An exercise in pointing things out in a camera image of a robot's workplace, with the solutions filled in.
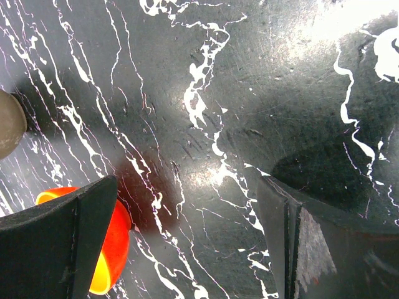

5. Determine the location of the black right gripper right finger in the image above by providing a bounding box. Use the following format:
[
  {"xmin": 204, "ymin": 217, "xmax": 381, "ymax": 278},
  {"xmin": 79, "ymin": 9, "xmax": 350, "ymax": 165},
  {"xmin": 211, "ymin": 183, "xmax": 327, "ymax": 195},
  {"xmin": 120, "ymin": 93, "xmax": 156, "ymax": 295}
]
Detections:
[{"xmin": 256, "ymin": 176, "xmax": 398, "ymax": 298}]

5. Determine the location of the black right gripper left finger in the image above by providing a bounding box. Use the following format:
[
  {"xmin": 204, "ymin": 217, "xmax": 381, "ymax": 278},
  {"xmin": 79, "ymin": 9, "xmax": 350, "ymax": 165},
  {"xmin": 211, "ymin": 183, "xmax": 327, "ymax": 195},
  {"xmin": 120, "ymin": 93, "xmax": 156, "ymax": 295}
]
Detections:
[{"xmin": 1, "ymin": 176, "xmax": 117, "ymax": 298}]

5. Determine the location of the brown patterned ceramic bowl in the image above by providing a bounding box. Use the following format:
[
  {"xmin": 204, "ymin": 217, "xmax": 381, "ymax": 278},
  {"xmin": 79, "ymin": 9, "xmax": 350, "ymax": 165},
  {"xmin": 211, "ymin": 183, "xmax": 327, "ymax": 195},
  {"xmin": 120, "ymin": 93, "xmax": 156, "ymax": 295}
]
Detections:
[{"xmin": 0, "ymin": 90, "xmax": 27, "ymax": 159}]

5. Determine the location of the orange plastic bowl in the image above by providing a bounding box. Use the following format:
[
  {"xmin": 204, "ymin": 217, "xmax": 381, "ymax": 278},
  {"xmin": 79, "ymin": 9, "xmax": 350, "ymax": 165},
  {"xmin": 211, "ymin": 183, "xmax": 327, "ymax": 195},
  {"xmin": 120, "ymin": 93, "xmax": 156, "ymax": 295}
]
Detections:
[{"xmin": 35, "ymin": 186, "xmax": 132, "ymax": 296}]

